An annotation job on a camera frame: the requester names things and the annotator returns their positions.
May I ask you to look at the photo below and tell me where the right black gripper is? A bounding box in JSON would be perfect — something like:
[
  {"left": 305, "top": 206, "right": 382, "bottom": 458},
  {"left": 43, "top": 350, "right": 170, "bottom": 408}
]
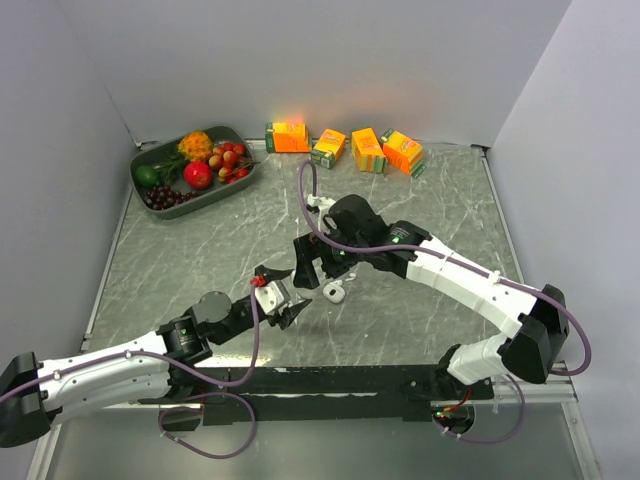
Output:
[{"left": 293, "top": 224, "right": 367, "bottom": 290}]

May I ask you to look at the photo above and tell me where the white oval earbud case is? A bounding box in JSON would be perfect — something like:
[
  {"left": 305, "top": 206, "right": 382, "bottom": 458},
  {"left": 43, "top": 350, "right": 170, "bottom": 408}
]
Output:
[{"left": 293, "top": 287, "right": 315, "bottom": 300}]

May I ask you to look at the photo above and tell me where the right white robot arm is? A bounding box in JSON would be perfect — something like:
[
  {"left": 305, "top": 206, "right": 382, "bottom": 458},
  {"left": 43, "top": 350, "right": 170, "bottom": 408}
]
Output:
[{"left": 294, "top": 194, "right": 569, "bottom": 399}]

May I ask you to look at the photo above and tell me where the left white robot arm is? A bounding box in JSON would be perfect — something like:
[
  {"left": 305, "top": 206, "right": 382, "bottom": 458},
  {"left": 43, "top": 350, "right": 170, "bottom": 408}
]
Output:
[{"left": 1, "top": 267, "right": 311, "bottom": 448}]

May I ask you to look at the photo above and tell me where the white square charging case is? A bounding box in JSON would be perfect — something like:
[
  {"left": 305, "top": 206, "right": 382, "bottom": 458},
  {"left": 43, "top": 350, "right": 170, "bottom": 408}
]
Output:
[{"left": 322, "top": 281, "right": 346, "bottom": 304}]

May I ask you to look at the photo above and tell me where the orange green box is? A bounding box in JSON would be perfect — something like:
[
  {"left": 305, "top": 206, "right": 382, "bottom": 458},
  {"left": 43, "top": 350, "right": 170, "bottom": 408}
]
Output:
[
  {"left": 265, "top": 122, "right": 312, "bottom": 153},
  {"left": 380, "top": 129, "right": 425, "bottom": 178},
  {"left": 311, "top": 129, "right": 346, "bottom": 169},
  {"left": 350, "top": 127, "right": 387, "bottom": 174}
]

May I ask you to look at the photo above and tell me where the red cherry bunch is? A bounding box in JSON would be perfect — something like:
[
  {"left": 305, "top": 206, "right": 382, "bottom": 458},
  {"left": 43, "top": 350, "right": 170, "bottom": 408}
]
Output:
[{"left": 207, "top": 142, "right": 258, "bottom": 184}]

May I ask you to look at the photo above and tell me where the red pomegranate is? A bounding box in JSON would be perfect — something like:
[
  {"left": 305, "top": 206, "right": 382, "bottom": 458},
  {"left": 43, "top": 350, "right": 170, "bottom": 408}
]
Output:
[{"left": 183, "top": 161, "right": 212, "bottom": 190}]

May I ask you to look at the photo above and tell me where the dark grape bunch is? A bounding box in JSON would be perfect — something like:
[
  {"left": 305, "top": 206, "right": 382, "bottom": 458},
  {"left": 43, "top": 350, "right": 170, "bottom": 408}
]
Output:
[{"left": 142, "top": 186, "right": 199, "bottom": 211}]

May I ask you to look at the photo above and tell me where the grey fruit tray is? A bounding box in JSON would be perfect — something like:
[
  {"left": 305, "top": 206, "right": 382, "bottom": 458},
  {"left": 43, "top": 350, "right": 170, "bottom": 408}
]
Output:
[{"left": 129, "top": 125, "right": 258, "bottom": 220}]

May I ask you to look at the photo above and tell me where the orange spiky fruit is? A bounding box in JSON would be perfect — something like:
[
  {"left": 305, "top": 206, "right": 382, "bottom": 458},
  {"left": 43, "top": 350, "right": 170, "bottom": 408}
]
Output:
[{"left": 177, "top": 131, "right": 214, "bottom": 162}]

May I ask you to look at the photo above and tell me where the green leafy sprig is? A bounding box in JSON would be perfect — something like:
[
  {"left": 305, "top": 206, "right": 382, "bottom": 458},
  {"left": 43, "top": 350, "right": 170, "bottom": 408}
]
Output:
[{"left": 153, "top": 153, "right": 189, "bottom": 185}]

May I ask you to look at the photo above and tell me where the green lime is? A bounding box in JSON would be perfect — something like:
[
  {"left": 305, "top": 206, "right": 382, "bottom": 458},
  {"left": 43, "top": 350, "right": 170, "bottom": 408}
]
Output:
[{"left": 134, "top": 165, "right": 162, "bottom": 189}]

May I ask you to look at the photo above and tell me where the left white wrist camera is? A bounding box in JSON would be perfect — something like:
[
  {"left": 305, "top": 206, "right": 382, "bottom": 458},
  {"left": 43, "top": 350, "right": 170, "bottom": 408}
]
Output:
[{"left": 250, "top": 274, "right": 291, "bottom": 317}]

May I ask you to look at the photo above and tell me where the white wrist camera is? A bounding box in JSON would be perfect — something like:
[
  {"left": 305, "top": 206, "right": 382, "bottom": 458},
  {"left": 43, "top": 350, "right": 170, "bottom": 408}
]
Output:
[
  {"left": 250, "top": 274, "right": 291, "bottom": 317},
  {"left": 306, "top": 194, "right": 335, "bottom": 230}
]

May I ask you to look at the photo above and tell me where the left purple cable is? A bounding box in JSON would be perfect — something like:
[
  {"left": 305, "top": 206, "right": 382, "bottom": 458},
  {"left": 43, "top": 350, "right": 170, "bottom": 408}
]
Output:
[{"left": 0, "top": 284, "right": 261, "bottom": 459}]

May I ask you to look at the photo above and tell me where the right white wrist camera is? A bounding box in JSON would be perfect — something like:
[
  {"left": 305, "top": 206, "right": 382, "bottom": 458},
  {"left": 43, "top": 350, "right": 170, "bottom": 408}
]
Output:
[{"left": 306, "top": 194, "right": 335, "bottom": 230}]

